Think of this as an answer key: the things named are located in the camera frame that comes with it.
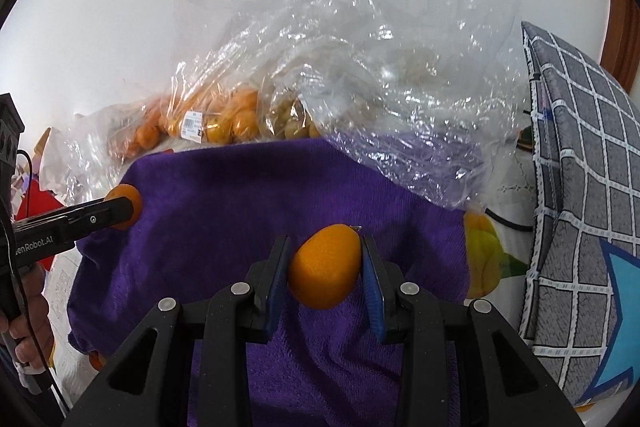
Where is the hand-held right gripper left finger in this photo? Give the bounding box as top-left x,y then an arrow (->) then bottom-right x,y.
65,234 -> 292,427

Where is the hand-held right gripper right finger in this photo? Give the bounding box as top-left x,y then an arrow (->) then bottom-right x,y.
360,234 -> 586,427

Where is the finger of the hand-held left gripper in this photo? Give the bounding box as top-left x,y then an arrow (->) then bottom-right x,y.
60,196 -> 143,244

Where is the small orange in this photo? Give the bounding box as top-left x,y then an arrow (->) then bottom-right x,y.
104,184 -> 143,231

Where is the orange with stem bit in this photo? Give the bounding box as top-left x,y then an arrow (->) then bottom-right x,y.
287,223 -> 362,310

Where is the clear bag of greenish fruits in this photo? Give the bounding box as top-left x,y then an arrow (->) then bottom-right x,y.
257,72 -> 326,142

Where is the person's left hand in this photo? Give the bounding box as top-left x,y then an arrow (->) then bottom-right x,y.
0,264 -> 55,370

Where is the red paper bag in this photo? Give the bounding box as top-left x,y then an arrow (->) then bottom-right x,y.
12,179 -> 67,274

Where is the clear bag of small tangerines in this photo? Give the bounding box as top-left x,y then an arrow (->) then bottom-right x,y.
40,99 -> 168,202

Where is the purple towel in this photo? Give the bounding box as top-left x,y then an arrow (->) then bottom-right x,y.
66,138 -> 471,427

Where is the cardboard box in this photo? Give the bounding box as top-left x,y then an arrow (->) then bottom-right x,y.
32,127 -> 53,158

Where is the labelled clear bag of oranges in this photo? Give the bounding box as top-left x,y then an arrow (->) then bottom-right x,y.
162,0 -> 281,146

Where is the large empty clear plastic bag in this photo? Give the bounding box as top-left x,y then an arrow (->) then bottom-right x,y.
252,0 -> 540,211

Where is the grey checked pillow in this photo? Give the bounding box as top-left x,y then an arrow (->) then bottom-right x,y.
517,21 -> 640,408

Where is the wooden door frame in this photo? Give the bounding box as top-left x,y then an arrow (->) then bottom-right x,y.
607,0 -> 640,90

